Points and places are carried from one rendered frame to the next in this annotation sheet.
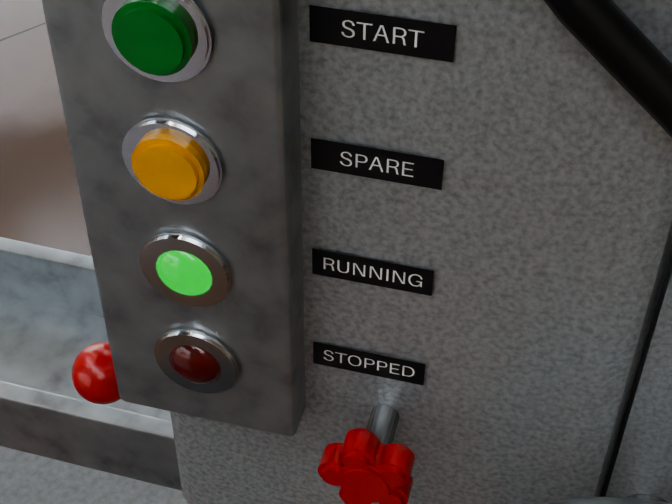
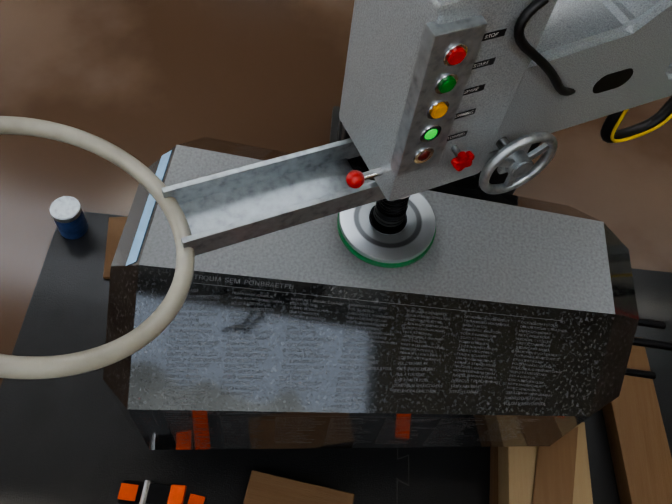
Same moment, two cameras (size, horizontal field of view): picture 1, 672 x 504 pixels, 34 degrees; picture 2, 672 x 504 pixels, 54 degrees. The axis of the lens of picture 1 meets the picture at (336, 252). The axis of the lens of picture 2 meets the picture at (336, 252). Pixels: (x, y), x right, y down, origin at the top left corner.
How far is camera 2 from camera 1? 0.79 m
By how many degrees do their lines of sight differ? 33
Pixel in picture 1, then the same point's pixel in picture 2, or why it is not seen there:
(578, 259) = (505, 92)
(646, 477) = (503, 133)
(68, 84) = (420, 102)
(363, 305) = (457, 123)
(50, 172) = not seen: outside the picture
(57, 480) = (243, 247)
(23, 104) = not seen: outside the picture
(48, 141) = not seen: outside the picture
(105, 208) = (416, 127)
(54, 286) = (275, 170)
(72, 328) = (286, 181)
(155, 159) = (439, 110)
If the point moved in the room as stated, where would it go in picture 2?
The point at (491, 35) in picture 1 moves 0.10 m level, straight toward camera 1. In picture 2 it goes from (501, 56) to (544, 103)
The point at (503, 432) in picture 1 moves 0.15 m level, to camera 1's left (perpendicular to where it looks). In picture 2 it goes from (479, 138) to (414, 178)
